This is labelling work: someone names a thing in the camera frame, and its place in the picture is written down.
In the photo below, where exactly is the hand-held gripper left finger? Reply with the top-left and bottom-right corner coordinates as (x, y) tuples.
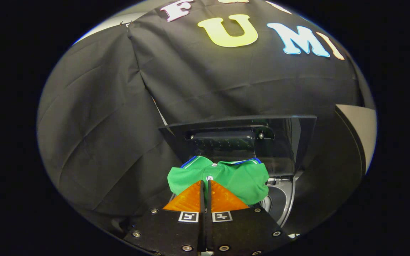
(123, 180), (205, 255)

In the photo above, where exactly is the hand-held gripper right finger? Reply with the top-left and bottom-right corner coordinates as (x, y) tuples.
(205, 180), (293, 256)

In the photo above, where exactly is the green polo shirt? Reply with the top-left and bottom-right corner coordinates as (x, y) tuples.
(167, 156), (270, 205)

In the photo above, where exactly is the dark washing machine lid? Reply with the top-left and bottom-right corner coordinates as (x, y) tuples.
(158, 114), (317, 176)

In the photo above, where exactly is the black backdrop cloth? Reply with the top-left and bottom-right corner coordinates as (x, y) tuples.
(37, 0), (366, 231)

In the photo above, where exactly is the beige and grey cabinet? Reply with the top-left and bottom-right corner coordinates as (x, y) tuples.
(283, 104), (377, 235)

